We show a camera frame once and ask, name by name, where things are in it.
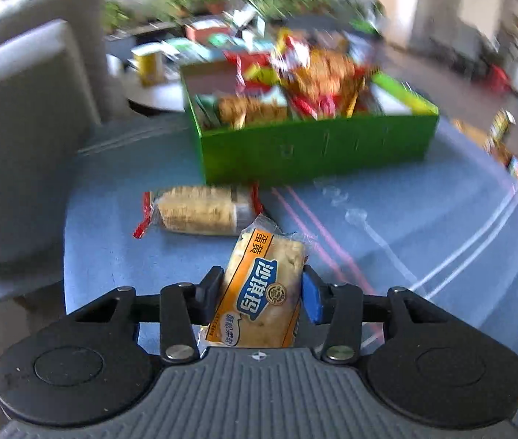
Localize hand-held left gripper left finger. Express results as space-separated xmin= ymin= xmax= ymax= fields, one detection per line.
xmin=69 ymin=265 xmax=225 ymax=363

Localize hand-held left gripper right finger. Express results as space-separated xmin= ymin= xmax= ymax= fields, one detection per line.
xmin=301 ymin=265 xmax=430 ymax=363

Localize yellow and orange snack packet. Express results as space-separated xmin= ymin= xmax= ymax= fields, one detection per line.
xmin=204 ymin=214 xmax=318 ymax=349

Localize green cardboard box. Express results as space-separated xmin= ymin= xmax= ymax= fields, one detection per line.
xmin=180 ymin=59 xmax=441 ymax=187

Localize rice cracker packet red ends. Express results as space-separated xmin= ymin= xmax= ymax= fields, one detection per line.
xmin=133 ymin=183 xmax=265 ymax=239

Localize white round table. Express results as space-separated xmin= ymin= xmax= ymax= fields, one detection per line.
xmin=106 ymin=52 xmax=187 ymax=113

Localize pile of snack packets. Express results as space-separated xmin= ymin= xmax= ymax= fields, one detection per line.
xmin=195 ymin=27 xmax=418 ymax=130

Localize yellow can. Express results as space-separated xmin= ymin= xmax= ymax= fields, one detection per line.
xmin=133 ymin=48 xmax=165 ymax=87

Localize grey sofa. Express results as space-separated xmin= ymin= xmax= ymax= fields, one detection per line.
xmin=0 ymin=0 xmax=120 ymax=305

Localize small yellow packet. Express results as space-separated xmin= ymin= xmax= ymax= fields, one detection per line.
xmin=484 ymin=110 xmax=517 ymax=153

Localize orange box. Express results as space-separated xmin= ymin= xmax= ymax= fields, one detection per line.
xmin=185 ymin=18 xmax=231 ymax=45

